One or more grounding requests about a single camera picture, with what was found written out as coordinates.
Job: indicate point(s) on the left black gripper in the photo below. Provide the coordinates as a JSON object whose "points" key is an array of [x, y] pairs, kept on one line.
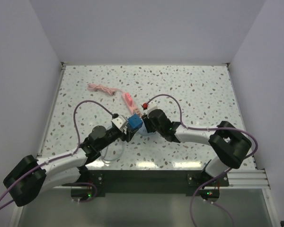
{"points": [[128, 136]]}

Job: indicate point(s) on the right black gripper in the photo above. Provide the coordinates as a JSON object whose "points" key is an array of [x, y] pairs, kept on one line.
{"points": [[146, 122]]}

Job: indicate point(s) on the blue cube socket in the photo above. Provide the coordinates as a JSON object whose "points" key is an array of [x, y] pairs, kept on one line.
{"points": [[135, 122]]}

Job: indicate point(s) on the pink brown plug adapter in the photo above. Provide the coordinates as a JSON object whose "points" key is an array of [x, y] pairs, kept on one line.
{"points": [[137, 111]]}

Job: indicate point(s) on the blue round socket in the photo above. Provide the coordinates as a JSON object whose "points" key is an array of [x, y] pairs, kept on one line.
{"points": [[143, 132]]}

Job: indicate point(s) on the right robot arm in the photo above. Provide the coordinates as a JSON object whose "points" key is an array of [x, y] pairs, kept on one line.
{"points": [[229, 144]]}

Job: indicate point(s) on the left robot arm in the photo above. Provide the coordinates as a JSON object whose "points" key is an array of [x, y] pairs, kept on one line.
{"points": [[28, 177]]}

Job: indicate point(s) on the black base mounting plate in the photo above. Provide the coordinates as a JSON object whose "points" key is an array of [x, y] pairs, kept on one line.
{"points": [[144, 181]]}

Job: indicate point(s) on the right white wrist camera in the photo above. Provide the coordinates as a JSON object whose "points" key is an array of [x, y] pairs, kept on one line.
{"points": [[148, 107]]}

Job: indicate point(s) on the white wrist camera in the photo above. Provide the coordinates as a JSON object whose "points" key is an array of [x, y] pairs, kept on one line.
{"points": [[120, 122], [148, 107]]}

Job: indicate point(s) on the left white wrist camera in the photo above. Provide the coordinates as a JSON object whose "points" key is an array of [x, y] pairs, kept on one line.
{"points": [[120, 122]]}

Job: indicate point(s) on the aluminium front rail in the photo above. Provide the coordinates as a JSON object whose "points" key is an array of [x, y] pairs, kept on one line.
{"points": [[241, 179]]}

